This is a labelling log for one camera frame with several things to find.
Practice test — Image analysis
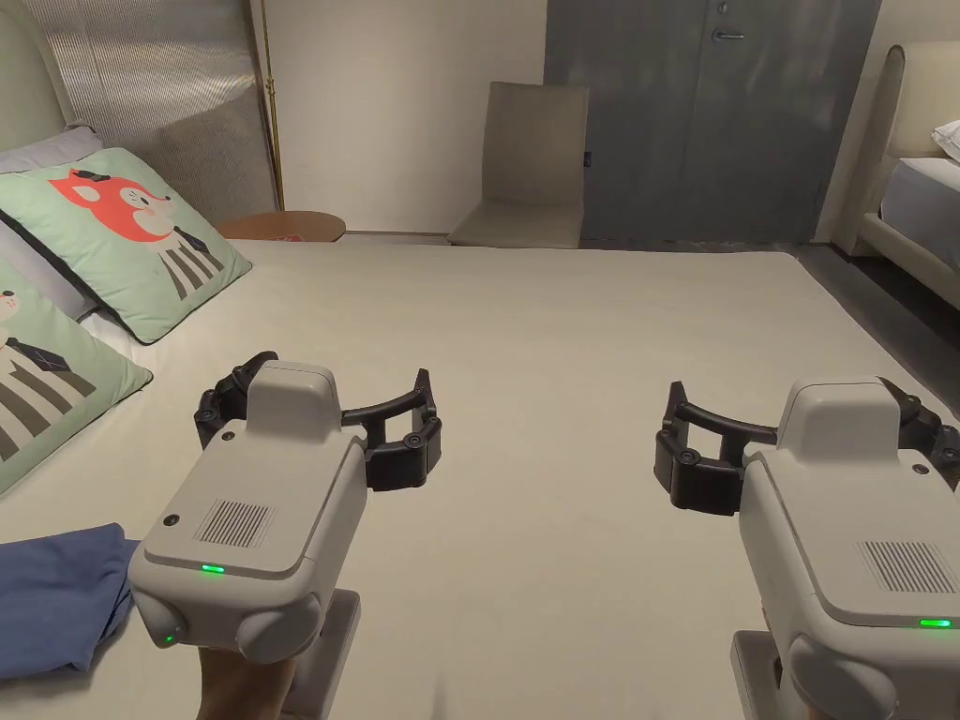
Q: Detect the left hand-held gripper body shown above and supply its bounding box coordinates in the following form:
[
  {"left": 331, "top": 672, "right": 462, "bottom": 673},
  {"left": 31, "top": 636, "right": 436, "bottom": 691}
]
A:
[{"left": 127, "top": 358, "right": 369, "bottom": 711}]

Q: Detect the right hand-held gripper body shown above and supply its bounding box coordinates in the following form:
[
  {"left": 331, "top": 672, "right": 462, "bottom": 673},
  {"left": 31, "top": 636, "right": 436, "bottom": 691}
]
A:
[{"left": 730, "top": 374, "right": 960, "bottom": 720}]

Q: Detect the person's left hand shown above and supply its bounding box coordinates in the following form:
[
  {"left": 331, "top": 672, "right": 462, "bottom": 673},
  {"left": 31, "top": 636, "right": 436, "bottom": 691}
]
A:
[{"left": 195, "top": 646, "right": 299, "bottom": 720}]

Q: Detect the green cushion with bear print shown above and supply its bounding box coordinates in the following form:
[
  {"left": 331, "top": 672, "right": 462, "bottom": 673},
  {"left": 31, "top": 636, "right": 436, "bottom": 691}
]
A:
[{"left": 0, "top": 254, "right": 156, "bottom": 498}]

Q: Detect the bed with beige sheet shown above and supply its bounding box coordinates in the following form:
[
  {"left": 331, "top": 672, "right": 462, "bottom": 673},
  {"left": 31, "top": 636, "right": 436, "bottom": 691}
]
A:
[{"left": 0, "top": 235, "right": 960, "bottom": 720}]

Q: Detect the round wooden side table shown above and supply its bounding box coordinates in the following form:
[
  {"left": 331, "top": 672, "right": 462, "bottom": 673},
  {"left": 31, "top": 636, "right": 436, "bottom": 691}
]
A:
[{"left": 217, "top": 210, "right": 349, "bottom": 244}]

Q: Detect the green cushion with fox print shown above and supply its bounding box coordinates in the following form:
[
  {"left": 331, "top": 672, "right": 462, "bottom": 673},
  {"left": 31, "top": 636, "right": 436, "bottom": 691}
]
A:
[{"left": 0, "top": 146, "right": 255, "bottom": 347}]

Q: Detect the blue garment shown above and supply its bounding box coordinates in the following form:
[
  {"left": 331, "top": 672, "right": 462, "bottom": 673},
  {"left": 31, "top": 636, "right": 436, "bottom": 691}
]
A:
[{"left": 0, "top": 521, "right": 145, "bottom": 674}]

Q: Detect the grey pillow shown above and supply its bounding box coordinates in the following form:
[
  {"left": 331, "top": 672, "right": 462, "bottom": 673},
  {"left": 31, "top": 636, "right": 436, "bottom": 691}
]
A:
[
  {"left": 0, "top": 125, "right": 105, "bottom": 177},
  {"left": 0, "top": 219, "right": 100, "bottom": 323}
]

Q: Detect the cream upholstered bed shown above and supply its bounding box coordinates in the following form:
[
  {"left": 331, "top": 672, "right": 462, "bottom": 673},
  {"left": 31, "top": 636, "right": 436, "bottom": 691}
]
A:
[{"left": 854, "top": 42, "right": 960, "bottom": 291}]

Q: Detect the brass floor lamp pole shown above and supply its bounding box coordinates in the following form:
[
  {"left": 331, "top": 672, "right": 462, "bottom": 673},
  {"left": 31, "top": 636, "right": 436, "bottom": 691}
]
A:
[{"left": 258, "top": 0, "right": 289, "bottom": 212}]

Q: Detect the beige legless chair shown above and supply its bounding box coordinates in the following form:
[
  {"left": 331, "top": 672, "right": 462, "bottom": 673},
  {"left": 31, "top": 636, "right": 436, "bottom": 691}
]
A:
[{"left": 446, "top": 80, "right": 593, "bottom": 251}]

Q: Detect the grey double door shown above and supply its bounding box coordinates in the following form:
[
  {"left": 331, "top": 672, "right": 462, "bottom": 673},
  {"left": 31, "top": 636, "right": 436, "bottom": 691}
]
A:
[{"left": 543, "top": 0, "right": 883, "bottom": 245}]

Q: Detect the pale padded headboard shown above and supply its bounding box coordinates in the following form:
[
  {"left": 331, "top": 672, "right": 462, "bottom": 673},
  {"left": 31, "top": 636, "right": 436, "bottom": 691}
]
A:
[{"left": 0, "top": 0, "right": 78, "bottom": 156}]

